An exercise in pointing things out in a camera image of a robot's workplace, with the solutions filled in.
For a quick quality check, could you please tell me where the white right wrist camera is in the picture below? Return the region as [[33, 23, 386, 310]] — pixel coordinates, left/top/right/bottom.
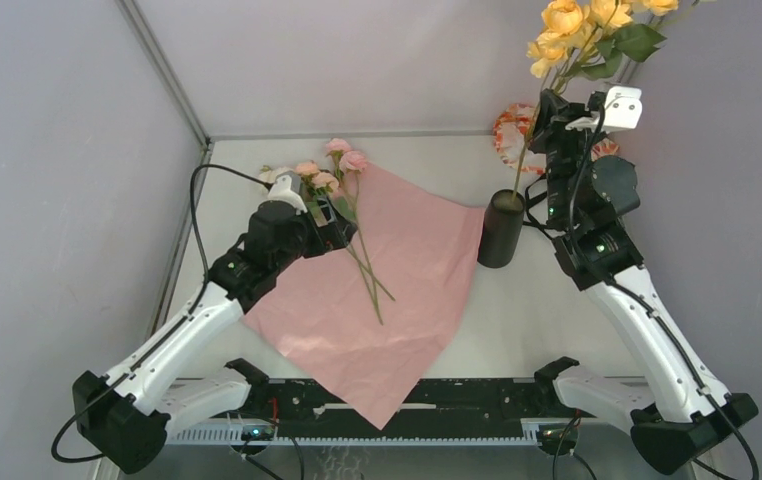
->
[[565, 85, 643, 133]]

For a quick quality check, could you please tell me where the aluminium corner frame profile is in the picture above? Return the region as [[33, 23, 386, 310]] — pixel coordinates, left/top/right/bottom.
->
[[115, 0, 213, 148]]

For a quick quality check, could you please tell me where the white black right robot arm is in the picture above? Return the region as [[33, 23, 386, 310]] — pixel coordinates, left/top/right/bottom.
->
[[529, 86, 758, 475]]

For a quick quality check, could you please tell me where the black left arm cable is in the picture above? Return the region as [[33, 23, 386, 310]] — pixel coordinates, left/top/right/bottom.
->
[[188, 163, 271, 286]]

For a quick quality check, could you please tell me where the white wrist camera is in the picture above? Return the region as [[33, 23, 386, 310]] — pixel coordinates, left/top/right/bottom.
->
[[565, 85, 643, 133], [267, 172, 308, 214]]

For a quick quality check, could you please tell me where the orange floral fabric bag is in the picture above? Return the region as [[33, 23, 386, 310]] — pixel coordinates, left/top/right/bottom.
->
[[492, 102, 621, 178]]

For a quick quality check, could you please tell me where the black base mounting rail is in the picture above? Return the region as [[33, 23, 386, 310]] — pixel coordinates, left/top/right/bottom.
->
[[239, 378, 567, 436]]

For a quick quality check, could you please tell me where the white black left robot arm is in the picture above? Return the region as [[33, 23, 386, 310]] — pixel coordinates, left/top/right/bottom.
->
[[71, 196, 357, 474]]

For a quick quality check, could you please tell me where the dark cylindrical vase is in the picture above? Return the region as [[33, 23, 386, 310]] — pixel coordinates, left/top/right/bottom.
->
[[477, 189, 524, 269]]

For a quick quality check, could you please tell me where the yellow artificial flower stem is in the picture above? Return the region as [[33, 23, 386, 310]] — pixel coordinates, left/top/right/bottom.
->
[[510, 0, 700, 200]]

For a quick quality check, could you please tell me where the white slotted cable duct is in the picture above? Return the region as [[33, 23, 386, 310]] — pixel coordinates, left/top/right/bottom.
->
[[166, 423, 541, 447]]

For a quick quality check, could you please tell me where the black ribbon with gold text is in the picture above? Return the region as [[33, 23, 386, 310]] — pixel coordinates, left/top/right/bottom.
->
[[523, 174, 552, 239]]

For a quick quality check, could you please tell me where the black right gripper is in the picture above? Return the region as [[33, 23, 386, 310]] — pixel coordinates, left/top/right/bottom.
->
[[526, 91, 611, 225]]

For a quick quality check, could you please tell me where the pink wrapping paper sheet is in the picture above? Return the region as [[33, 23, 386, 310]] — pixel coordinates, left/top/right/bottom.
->
[[244, 165, 483, 427]]

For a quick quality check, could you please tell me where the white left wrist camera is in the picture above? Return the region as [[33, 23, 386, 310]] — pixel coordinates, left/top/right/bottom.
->
[[267, 172, 308, 214]]

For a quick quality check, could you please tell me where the peach artificial rose stem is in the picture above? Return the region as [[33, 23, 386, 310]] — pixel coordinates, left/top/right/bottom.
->
[[293, 156, 396, 307]]

